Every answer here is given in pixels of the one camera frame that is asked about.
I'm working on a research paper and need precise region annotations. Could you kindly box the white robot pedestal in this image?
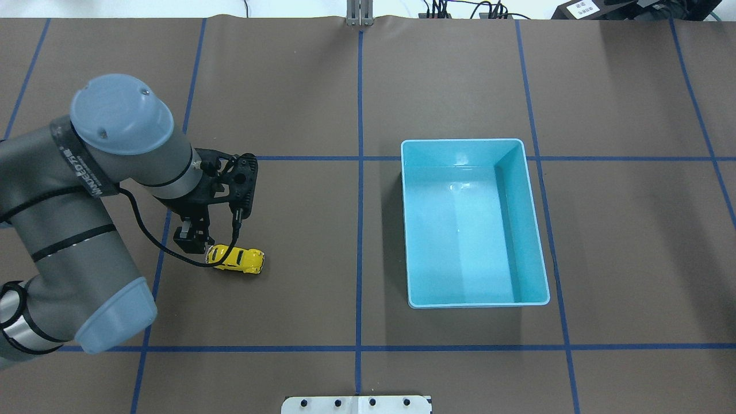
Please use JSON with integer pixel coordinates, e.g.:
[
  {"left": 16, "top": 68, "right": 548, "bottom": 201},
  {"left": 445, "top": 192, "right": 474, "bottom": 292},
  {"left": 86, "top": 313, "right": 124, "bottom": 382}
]
[{"left": 281, "top": 395, "right": 434, "bottom": 413}]

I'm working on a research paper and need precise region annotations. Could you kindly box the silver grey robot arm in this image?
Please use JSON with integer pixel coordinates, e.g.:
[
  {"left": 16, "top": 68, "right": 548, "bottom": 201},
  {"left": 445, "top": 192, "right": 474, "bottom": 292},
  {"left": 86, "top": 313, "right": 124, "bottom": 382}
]
[{"left": 2, "top": 74, "right": 227, "bottom": 369}]

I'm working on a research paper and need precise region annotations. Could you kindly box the teal plastic bin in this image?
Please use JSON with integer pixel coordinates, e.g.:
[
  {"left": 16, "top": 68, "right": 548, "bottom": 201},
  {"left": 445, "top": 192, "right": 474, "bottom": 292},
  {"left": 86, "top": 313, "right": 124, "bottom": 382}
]
[{"left": 401, "top": 138, "right": 550, "bottom": 309}]

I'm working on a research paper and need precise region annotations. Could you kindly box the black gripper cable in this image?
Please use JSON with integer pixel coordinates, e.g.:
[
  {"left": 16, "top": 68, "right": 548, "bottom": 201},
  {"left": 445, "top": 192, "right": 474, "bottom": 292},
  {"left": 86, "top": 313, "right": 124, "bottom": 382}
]
[{"left": 118, "top": 187, "right": 242, "bottom": 269}]

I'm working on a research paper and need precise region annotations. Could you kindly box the yellow beetle toy car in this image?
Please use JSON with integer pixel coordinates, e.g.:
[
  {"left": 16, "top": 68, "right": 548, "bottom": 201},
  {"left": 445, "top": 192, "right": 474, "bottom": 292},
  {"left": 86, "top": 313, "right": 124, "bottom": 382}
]
[{"left": 205, "top": 244, "right": 265, "bottom": 274}]

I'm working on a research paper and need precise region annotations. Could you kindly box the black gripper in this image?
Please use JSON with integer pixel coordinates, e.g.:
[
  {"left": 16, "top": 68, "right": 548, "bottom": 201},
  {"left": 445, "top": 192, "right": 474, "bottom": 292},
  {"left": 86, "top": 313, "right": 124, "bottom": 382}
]
[{"left": 172, "top": 148, "right": 232, "bottom": 254}]

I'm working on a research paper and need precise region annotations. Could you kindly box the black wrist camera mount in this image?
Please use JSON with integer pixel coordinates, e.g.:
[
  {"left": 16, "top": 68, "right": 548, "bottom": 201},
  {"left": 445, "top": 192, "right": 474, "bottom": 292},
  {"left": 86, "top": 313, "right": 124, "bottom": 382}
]
[{"left": 215, "top": 153, "right": 258, "bottom": 220}]

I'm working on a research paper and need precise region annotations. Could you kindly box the aluminium frame post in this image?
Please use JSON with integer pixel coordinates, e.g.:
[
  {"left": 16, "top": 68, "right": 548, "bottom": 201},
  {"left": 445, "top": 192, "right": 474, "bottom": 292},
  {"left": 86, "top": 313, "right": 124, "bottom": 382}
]
[{"left": 345, "top": 0, "right": 375, "bottom": 27}]

